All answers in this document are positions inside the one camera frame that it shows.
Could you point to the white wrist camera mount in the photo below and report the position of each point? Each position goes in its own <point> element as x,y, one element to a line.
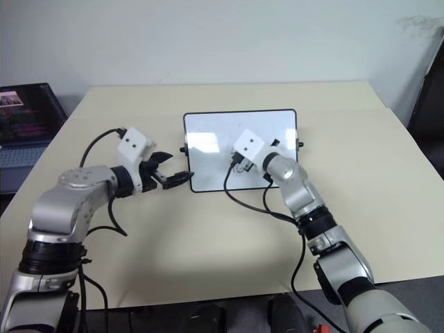
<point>253,152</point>
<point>136,150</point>

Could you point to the small red object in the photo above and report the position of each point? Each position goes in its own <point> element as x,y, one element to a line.
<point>322,329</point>

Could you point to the black framed whiteboard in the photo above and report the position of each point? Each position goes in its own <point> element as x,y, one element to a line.
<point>215,166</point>

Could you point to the open laptop computer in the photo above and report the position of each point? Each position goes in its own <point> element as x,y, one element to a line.
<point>21,118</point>

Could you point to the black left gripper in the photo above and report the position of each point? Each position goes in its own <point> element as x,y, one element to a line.
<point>150,177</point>

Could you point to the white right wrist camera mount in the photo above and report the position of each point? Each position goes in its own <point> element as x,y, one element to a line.
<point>253,152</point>

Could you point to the black whiteboard side knob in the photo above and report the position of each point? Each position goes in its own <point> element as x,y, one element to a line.
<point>182,150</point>
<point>301,143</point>

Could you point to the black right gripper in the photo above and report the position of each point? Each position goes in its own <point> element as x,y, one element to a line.
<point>276,142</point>

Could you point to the black chair back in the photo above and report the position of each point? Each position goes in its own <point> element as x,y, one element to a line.
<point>428,104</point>

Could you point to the dark rounded shape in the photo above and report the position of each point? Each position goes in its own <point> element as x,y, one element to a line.
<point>286,314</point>

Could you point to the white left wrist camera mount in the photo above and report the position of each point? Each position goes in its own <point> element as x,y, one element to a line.
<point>136,150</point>

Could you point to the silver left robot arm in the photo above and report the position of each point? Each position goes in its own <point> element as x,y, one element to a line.
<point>69,208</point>

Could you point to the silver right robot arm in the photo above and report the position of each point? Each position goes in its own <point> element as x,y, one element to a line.
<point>298,187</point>

